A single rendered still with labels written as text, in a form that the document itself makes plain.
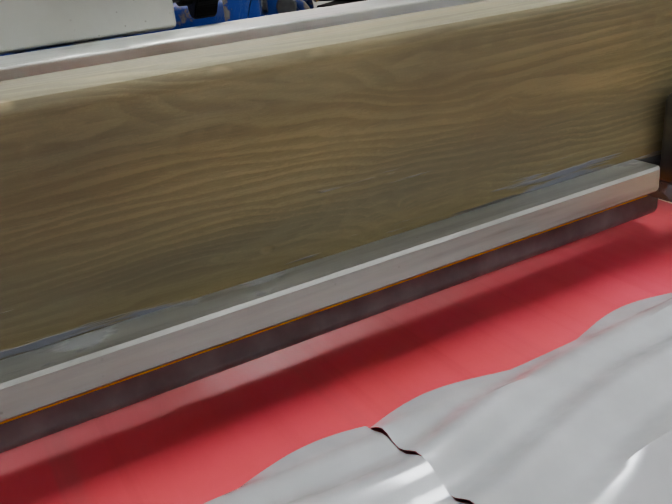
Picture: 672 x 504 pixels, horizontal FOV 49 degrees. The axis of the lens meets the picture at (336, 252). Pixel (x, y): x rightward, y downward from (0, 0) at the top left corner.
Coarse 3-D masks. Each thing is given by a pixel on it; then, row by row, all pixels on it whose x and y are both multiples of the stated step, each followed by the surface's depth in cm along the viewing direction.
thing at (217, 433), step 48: (192, 384) 24; (240, 384) 24; (288, 384) 24; (96, 432) 22; (144, 432) 22; (192, 432) 22; (240, 432) 22; (288, 432) 21; (336, 432) 21; (0, 480) 21; (48, 480) 20; (96, 480) 20; (144, 480) 20; (192, 480) 20; (240, 480) 20
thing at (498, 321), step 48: (624, 240) 31; (480, 288) 29; (528, 288) 28; (576, 288) 28; (624, 288) 27; (336, 336) 26; (384, 336) 26; (432, 336) 26; (480, 336) 25; (528, 336) 25; (576, 336) 25; (336, 384) 23; (384, 384) 23; (432, 384) 23; (384, 432) 21
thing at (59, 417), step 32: (576, 224) 30; (608, 224) 31; (480, 256) 28; (512, 256) 28; (416, 288) 26; (320, 320) 25; (352, 320) 26; (224, 352) 23; (256, 352) 24; (128, 384) 22; (160, 384) 22; (32, 416) 21; (64, 416) 21; (96, 416) 22; (0, 448) 21
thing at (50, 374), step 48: (528, 192) 26; (576, 192) 26; (624, 192) 27; (384, 240) 24; (432, 240) 23; (480, 240) 24; (240, 288) 21; (288, 288) 21; (336, 288) 22; (96, 336) 19; (144, 336) 19; (192, 336) 20; (240, 336) 21; (0, 384) 18; (48, 384) 18; (96, 384) 19
